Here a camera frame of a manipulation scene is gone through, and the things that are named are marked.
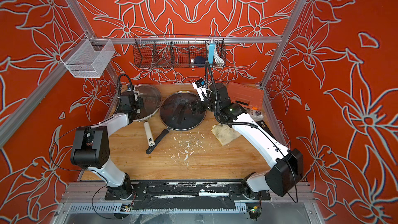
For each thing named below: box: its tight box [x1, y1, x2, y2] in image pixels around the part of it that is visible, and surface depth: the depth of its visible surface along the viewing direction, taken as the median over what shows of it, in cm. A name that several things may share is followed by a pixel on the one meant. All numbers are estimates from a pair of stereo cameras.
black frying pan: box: [146, 91, 207, 154], surface depth 94 cm
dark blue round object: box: [193, 56, 206, 68], surface depth 97 cm
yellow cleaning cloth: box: [210, 123, 241, 146], surface depth 93 cm
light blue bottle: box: [207, 38, 216, 65], surface depth 89 cm
